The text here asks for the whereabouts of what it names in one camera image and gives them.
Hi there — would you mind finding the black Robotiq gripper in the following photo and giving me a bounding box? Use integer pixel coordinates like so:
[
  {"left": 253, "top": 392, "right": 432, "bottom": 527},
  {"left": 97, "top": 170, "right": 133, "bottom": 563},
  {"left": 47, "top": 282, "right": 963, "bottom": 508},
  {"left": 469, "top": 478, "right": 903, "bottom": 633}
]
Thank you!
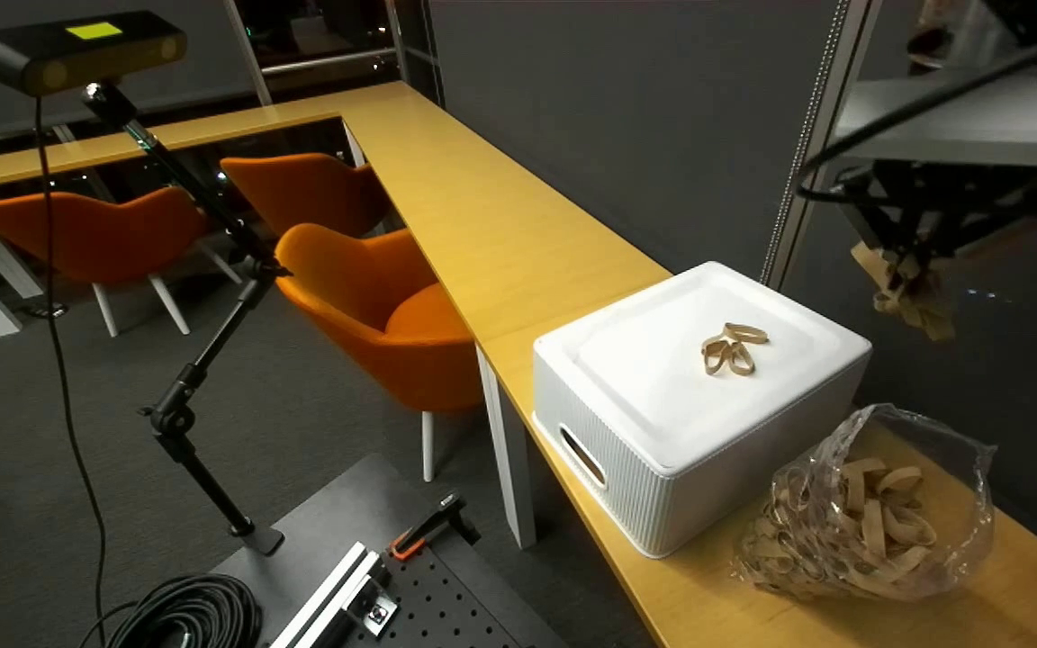
[{"left": 842, "top": 161, "right": 1037, "bottom": 296}]

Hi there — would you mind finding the tan rubber band bunch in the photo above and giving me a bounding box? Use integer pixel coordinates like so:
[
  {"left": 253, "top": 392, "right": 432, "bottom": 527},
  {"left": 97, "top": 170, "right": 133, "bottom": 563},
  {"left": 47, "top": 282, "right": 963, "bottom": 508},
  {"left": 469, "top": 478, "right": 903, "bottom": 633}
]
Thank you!
[
  {"left": 845, "top": 238, "right": 957, "bottom": 346},
  {"left": 698, "top": 316, "right": 776, "bottom": 381}
]

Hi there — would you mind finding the clear plastic bag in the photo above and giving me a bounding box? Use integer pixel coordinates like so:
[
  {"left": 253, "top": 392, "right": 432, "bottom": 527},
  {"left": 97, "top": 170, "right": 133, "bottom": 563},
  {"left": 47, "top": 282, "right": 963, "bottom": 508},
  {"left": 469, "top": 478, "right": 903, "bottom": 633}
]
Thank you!
[{"left": 740, "top": 401, "right": 1001, "bottom": 608}]

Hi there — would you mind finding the tan rubber bands pile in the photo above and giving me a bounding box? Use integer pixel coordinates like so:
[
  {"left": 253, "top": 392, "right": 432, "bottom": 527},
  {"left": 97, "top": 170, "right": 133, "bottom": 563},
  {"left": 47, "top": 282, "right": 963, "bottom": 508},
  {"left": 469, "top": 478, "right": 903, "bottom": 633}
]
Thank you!
[{"left": 776, "top": 450, "right": 945, "bottom": 591}]

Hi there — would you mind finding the white plastic basket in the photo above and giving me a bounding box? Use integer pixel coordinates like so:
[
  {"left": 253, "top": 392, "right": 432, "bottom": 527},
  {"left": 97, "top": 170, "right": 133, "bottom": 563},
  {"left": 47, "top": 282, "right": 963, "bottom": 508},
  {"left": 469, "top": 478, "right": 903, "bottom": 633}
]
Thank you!
[{"left": 528, "top": 260, "right": 878, "bottom": 563}]

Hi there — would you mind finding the white table leg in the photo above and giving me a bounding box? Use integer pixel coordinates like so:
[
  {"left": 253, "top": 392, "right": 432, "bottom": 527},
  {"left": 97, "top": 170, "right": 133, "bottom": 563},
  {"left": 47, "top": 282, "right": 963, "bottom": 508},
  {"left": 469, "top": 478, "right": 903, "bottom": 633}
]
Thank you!
[{"left": 472, "top": 344, "right": 544, "bottom": 554}]

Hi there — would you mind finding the orange chair with white legs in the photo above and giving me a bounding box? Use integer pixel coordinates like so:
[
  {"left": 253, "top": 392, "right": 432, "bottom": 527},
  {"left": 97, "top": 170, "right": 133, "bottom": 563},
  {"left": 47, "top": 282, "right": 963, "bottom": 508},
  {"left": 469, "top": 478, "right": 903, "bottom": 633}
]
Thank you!
[
  {"left": 217, "top": 147, "right": 385, "bottom": 243},
  {"left": 0, "top": 179, "right": 217, "bottom": 344},
  {"left": 271, "top": 220, "right": 484, "bottom": 486}
]

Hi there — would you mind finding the black perforated breadboard table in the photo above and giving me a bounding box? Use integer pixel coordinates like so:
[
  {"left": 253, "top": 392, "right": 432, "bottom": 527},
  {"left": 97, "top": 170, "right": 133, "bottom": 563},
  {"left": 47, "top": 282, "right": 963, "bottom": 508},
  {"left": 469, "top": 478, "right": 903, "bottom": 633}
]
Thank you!
[{"left": 209, "top": 450, "right": 574, "bottom": 648}]

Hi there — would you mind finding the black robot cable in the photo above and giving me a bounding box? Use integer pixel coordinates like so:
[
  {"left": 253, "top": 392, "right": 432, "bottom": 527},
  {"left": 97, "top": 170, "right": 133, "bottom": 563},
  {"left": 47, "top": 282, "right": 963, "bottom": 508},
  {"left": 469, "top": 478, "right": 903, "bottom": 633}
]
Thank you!
[{"left": 794, "top": 26, "right": 1037, "bottom": 209}]

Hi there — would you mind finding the grey metal wall post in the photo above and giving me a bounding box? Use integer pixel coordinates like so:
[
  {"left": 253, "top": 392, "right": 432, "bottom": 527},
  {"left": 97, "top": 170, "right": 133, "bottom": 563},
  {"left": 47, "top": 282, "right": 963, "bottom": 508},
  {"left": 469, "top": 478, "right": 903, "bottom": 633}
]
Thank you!
[{"left": 759, "top": 0, "right": 887, "bottom": 291}]

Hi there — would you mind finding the black clamp with orange handle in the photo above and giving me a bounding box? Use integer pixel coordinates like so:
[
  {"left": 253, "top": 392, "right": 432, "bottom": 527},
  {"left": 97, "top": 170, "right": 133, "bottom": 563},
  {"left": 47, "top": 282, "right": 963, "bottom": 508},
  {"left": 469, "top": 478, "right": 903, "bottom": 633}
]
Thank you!
[{"left": 385, "top": 489, "right": 487, "bottom": 569}]

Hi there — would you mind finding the dark cabinet with white frame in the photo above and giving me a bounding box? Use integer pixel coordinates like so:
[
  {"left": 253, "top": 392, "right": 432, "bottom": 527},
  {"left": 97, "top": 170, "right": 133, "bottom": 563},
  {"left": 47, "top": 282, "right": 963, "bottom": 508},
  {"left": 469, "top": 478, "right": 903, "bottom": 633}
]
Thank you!
[{"left": 228, "top": 0, "right": 441, "bottom": 110}]

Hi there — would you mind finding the small metal bracket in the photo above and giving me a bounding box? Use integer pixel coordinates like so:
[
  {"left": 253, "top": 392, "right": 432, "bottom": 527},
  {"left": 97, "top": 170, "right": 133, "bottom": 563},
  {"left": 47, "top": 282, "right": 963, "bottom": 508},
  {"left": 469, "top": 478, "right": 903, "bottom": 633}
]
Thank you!
[{"left": 342, "top": 587, "right": 403, "bottom": 640}]

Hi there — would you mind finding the aluminium extrusion rail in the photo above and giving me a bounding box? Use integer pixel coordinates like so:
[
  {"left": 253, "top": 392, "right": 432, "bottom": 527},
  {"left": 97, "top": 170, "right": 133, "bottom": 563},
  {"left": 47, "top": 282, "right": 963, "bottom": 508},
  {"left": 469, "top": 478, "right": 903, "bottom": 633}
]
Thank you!
[{"left": 265, "top": 539, "right": 385, "bottom": 648}]

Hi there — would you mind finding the black articulated camera stand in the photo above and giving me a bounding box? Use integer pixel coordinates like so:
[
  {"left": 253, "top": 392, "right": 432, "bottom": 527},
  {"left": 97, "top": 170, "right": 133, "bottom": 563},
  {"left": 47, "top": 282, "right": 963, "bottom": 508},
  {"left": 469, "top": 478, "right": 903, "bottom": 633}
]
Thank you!
[{"left": 83, "top": 80, "right": 287, "bottom": 558}]

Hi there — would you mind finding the coiled black cable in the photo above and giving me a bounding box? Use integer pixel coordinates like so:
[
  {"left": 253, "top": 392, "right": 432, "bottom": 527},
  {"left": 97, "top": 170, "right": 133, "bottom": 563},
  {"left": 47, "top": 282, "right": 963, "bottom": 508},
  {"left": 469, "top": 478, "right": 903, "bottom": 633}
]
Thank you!
[{"left": 76, "top": 569, "right": 271, "bottom": 648}]

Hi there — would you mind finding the thin black camera cable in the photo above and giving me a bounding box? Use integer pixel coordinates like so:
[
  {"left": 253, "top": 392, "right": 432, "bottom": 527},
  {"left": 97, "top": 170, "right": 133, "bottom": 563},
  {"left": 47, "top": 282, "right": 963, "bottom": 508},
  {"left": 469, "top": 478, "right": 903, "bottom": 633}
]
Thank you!
[{"left": 31, "top": 92, "right": 114, "bottom": 648}]

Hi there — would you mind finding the black stereo camera green label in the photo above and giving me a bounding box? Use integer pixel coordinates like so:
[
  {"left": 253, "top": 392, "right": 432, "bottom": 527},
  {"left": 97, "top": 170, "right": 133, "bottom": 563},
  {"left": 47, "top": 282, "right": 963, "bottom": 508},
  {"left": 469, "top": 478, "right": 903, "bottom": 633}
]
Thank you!
[{"left": 0, "top": 6, "right": 191, "bottom": 100}]

